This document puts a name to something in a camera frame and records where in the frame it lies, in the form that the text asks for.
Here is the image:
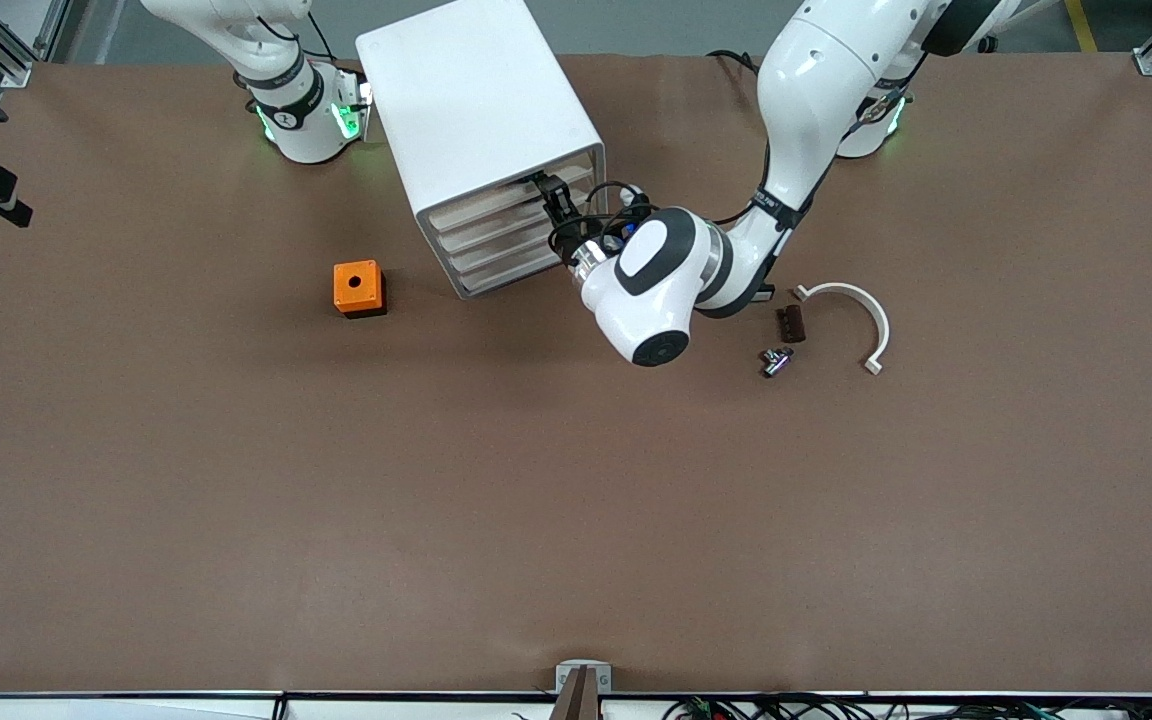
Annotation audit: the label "tangled black cables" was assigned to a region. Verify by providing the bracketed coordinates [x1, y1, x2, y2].
[664, 694, 1152, 720]

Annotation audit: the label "brown paper table cover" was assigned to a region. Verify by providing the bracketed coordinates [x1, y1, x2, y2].
[0, 50, 1152, 697]

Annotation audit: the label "grey metal mounting bracket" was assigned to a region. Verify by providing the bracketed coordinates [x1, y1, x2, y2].
[555, 660, 613, 694]

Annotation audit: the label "white curved plastic bracket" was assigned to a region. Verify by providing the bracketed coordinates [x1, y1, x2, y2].
[793, 282, 892, 377]

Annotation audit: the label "dark camera pole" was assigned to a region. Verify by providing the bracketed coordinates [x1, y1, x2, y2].
[548, 667, 601, 720]

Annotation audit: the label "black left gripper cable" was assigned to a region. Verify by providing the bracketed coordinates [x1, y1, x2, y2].
[546, 180, 653, 253]

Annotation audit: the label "black arm base cable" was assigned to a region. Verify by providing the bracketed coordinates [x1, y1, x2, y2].
[706, 48, 767, 77]

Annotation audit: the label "grey chair leg with caster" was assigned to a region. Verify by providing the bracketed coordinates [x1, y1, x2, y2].
[976, 0, 1069, 54]

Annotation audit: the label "white table edge rail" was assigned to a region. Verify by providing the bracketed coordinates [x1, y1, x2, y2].
[0, 690, 1152, 720]

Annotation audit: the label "white drawer cabinet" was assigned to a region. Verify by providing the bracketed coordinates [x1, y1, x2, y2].
[355, 0, 610, 300]

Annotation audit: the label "white plastic drawer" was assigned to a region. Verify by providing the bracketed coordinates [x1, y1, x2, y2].
[435, 190, 577, 255]
[455, 255, 587, 296]
[426, 150, 598, 234]
[445, 225, 582, 276]

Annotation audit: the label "orange box with hole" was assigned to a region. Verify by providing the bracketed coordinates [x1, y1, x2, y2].
[332, 259, 387, 319]

